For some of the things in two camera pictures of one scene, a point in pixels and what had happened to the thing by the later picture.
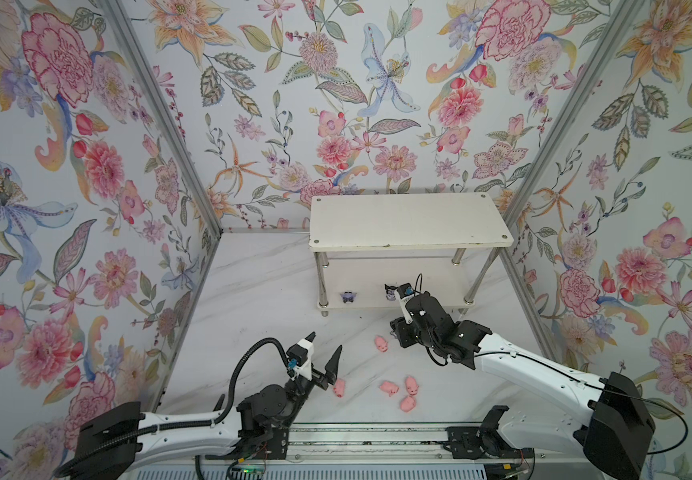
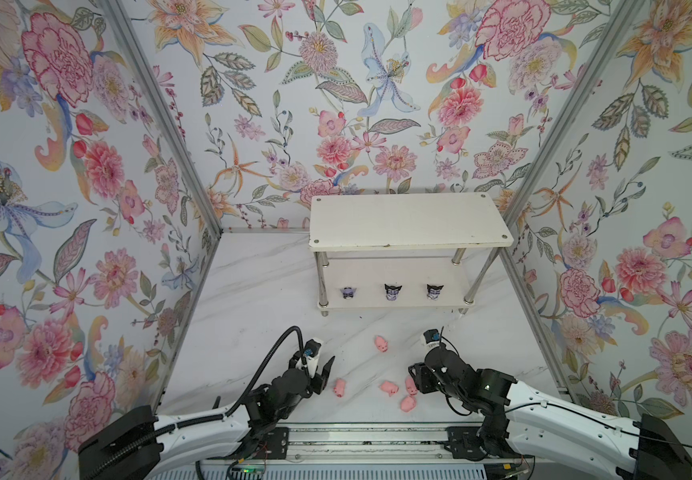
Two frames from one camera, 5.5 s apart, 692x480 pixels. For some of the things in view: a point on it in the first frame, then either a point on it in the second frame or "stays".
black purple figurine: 348,297 stays
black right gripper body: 412,308 → 421,372
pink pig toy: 381,344 stays
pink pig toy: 340,387 stays
